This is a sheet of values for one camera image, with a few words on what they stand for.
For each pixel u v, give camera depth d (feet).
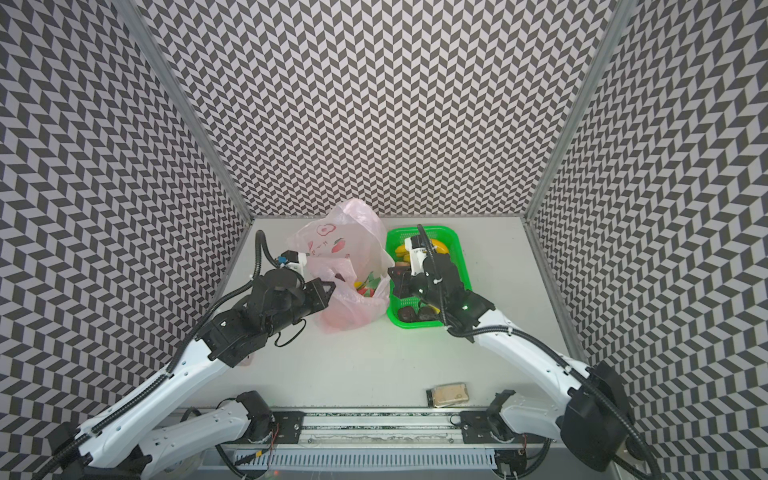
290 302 1.75
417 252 2.18
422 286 2.08
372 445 2.33
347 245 3.07
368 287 2.83
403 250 3.09
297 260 2.10
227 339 1.54
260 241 1.82
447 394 2.47
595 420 1.27
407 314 2.92
